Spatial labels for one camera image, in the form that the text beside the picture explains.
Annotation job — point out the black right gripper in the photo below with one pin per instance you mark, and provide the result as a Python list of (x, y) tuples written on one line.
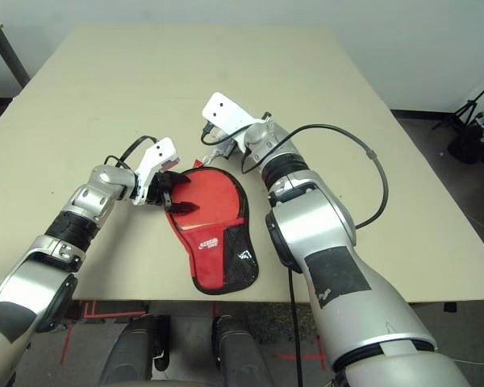
[(232, 148)]

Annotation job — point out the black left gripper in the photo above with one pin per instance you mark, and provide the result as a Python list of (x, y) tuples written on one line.
[(159, 189)]

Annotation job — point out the red black paddle case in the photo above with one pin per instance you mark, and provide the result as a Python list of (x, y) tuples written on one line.
[(209, 266)]

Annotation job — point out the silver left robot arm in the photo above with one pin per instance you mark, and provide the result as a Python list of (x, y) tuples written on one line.
[(44, 274)]

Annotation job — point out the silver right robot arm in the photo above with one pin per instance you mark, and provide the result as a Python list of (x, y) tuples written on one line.
[(318, 225)]

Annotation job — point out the grey robot left leg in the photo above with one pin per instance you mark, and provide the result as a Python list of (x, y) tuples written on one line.
[(129, 354)]

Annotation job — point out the grey robot leg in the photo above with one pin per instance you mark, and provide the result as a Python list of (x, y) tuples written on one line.
[(238, 354), (129, 354)]

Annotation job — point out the grey robot right leg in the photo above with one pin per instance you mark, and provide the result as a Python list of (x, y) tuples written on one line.
[(238, 354)]

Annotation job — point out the black-framed side table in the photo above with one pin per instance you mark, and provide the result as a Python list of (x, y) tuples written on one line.
[(10, 56)]

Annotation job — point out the black tripod stand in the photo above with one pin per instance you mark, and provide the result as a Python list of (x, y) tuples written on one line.
[(466, 147)]

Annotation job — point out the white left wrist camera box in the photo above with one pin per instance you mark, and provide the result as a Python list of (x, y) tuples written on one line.
[(157, 155)]

